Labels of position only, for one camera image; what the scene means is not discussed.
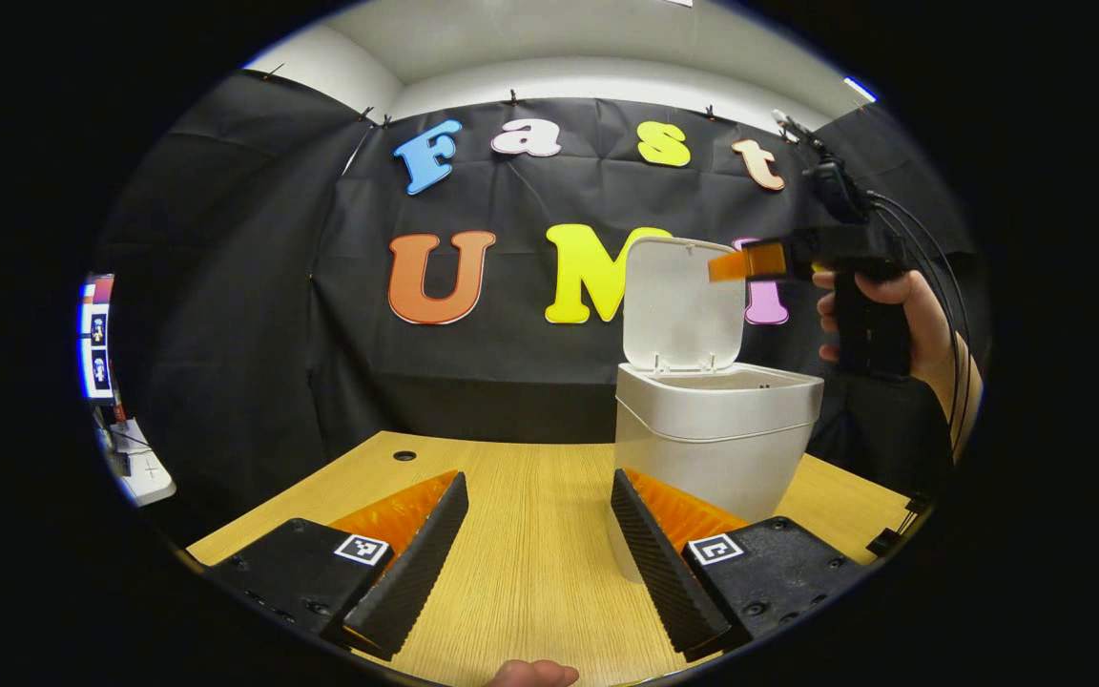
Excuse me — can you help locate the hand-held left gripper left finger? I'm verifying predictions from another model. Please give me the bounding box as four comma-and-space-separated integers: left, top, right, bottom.
189, 469, 470, 661

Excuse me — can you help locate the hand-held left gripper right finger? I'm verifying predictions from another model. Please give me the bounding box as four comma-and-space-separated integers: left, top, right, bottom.
610, 468, 867, 661

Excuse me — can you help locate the white desktop garbage bin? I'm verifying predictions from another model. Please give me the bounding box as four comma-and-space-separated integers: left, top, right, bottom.
607, 236, 825, 585

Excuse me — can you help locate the wooden desktop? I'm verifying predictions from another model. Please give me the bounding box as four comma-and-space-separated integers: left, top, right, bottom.
185, 431, 923, 687

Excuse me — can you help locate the white side desk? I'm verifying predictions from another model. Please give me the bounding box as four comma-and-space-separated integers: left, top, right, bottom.
96, 418, 177, 507

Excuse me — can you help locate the black backdrop cloth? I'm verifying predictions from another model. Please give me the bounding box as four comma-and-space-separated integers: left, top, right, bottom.
96, 69, 989, 535

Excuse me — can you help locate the computer monitor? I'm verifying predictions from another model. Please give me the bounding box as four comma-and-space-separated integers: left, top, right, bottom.
80, 275, 117, 402

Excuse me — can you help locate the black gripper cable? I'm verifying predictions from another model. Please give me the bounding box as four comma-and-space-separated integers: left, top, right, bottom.
772, 108, 977, 454

